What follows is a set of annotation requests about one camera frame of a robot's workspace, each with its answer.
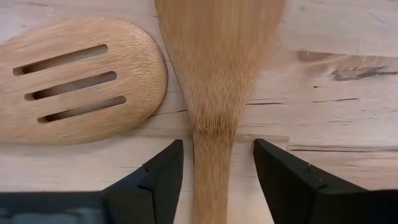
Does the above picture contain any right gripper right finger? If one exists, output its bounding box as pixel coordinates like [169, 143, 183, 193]
[254, 139, 371, 224]

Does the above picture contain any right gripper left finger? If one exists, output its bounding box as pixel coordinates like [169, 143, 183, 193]
[101, 139, 184, 224]

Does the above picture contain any light wooden slotted spatula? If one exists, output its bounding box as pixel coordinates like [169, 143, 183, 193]
[0, 17, 169, 146]

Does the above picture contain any long bamboo spoon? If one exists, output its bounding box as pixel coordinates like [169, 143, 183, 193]
[154, 0, 287, 224]

